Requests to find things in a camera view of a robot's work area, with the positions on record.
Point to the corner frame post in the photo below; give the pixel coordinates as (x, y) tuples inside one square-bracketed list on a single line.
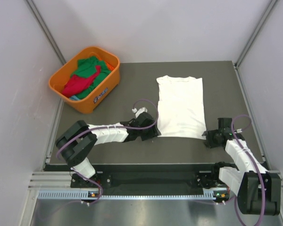
[(256, 31), (39, 19)]

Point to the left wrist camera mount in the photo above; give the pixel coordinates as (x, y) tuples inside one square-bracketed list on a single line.
[(139, 111)]

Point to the grey cable duct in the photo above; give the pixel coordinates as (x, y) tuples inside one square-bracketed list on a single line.
[(206, 194)]

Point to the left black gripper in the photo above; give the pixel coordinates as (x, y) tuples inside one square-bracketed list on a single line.
[(153, 132)]

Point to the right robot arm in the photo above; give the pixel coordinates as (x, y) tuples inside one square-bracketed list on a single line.
[(257, 190)]

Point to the green t-shirt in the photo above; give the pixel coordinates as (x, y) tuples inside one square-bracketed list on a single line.
[(86, 68)]

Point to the aluminium frame rail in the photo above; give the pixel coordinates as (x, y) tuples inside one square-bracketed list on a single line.
[(55, 180)]

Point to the orange plastic basket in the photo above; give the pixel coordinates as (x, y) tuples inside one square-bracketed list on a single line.
[(87, 105)]

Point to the right corner frame post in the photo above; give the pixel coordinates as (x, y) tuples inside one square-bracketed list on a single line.
[(256, 31)]

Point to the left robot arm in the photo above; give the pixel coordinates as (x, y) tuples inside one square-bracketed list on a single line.
[(75, 144)]

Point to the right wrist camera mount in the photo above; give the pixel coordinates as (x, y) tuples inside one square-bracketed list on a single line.
[(236, 131)]

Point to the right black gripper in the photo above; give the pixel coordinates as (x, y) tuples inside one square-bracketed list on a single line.
[(209, 143)]

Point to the white t-shirt red print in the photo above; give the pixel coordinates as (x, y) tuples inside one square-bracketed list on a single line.
[(181, 107)]

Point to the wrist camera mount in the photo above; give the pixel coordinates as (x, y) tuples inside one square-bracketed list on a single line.
[(236, 131), (139, 111)]

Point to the left corner frame post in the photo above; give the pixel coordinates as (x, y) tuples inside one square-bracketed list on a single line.
[(39, 19)]

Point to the light blue t-shirt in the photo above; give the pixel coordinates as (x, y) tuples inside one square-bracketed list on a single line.
[(74, 98)]

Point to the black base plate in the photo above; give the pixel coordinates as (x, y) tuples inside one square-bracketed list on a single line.
[(211, 168)]

